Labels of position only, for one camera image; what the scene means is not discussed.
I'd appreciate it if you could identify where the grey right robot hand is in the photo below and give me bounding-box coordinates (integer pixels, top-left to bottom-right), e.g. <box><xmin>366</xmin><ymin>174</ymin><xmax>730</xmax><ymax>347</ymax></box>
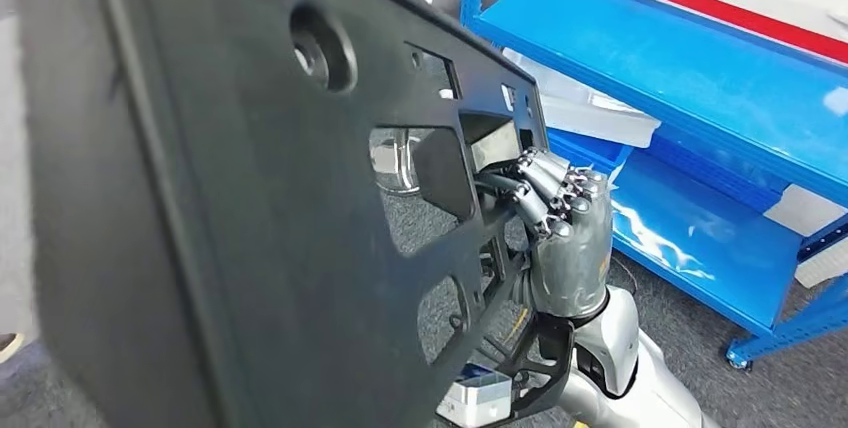
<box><xmin>475</xmin><ymin>146</ymin><xmax>614</xmax><ymax>320</ymax></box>

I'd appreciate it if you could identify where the blue metal shelf rack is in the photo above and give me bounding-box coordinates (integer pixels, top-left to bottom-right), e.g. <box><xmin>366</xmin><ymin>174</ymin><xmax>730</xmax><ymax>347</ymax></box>
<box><xmin>460</xmin><ymin>0</ymin><xmax>848</xmax><ymax>373</ymax></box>

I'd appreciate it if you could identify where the black camera bracket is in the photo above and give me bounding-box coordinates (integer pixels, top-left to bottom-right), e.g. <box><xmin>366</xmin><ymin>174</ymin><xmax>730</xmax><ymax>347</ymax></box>
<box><xmin>490</xmin><ymin>310</ymin><xmax>576</xmax><ymax>423</ymax></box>

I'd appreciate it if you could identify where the person's foot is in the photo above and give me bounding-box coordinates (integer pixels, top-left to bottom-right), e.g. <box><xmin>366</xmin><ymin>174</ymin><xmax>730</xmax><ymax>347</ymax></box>
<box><xmin>0</xmin><ymin>332</ymin><xmax>26</xmax><ymax>367</ymax></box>

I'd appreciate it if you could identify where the red barrier belt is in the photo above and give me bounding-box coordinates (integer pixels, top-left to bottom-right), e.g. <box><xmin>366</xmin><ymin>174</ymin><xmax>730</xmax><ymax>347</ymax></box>
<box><xmin>549</xmin><ymin>0</ymin><xmax>848</xmax><ymax>67</ymax></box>

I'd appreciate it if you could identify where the black plastic panel part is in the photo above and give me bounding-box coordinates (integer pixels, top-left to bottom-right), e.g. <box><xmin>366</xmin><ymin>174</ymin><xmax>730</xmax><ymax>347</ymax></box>
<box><xmin>13</xmin><ymin>0</ymin><xmax>551</xmax><ymax>428</ymax></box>

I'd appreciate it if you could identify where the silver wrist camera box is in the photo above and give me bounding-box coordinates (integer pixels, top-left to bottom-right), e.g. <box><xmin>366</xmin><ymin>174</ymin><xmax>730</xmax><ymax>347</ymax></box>
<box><xmin>435</xmin><ymin>371</ymin><xmax>513</xmax><ymax>428</ymax></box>

